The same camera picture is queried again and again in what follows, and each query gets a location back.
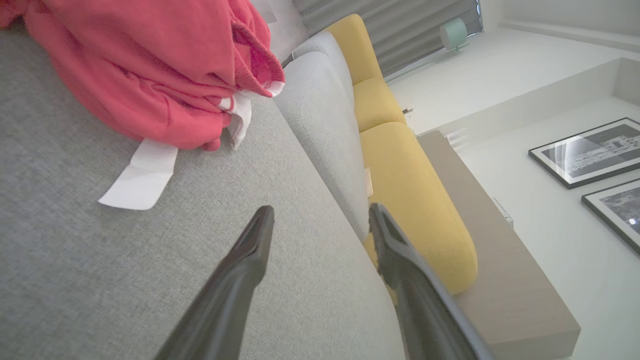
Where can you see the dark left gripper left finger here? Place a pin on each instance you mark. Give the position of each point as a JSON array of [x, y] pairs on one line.
[[235, 285]]

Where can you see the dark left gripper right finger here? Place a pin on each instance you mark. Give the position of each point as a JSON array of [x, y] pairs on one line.
[[420, 305]]

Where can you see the red shirt with white sleeves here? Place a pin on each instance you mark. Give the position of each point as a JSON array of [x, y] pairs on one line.
[[150, 60]]

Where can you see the light wood side board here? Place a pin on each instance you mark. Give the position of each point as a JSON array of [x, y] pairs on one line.
[[505, 290]]

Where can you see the long yellow sofa back cushion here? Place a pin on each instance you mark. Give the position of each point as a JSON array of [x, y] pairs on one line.
[[420, 210]]

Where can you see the white paper sofa tag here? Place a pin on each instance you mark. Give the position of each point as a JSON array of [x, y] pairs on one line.
[[368, 181]]

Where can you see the grey fabric sofa cushion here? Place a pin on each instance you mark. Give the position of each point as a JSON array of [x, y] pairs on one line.
[[320, 125]]

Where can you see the small yellow sofa cushion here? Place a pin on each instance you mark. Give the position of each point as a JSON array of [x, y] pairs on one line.
[[375, 102], [352, 47]]

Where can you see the black framed monochrome picture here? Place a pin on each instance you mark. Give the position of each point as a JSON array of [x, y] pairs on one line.
[[620, 210], [590, 150]]

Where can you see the round mint green lamp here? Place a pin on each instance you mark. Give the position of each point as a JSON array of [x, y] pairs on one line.
[[453, 34]]

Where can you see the grey pleated curtain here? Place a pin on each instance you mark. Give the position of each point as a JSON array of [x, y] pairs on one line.
[[400, 25]]

